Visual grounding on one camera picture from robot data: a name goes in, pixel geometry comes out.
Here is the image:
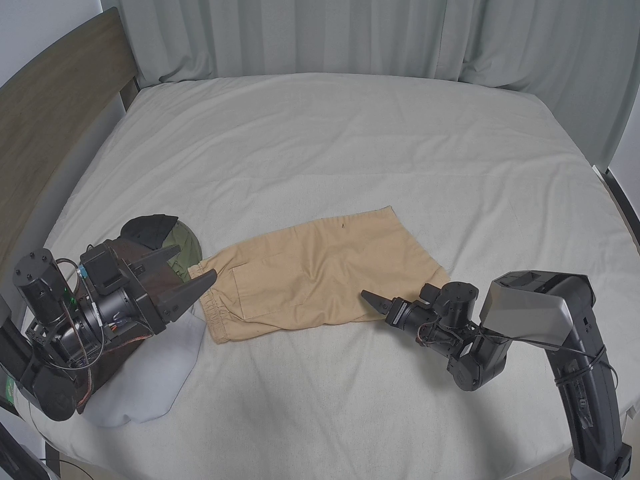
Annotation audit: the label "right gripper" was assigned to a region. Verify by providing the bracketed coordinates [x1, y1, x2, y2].
[384, 295, 431, 341]

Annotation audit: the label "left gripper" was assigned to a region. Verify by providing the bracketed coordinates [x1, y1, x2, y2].
[80, 247, 217, 342]

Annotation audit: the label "beige shorts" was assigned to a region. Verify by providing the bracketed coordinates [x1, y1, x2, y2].
[189, 205, 451, 346]

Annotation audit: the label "bed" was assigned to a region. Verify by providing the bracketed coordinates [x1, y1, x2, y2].
[0, 7, 640, 480]

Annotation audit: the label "olive green garment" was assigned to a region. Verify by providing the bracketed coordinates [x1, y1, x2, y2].
[161, 219, 205, 289]

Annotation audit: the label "black garment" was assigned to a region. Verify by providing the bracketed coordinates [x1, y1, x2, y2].
[121, 214, 180, 254]

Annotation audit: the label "brown garment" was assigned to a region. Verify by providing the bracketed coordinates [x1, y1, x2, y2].
[75, 238, 196, 414]

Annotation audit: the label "white garment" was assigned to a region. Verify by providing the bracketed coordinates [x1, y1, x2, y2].
[82, 313, 206, 428]

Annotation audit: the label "pale green curtain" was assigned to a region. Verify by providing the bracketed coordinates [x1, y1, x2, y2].
[445, 0, 640, 171]
[111, 0, 463, 89]

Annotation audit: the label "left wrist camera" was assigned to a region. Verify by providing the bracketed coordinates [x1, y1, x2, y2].
[80, 245, 128, 294]

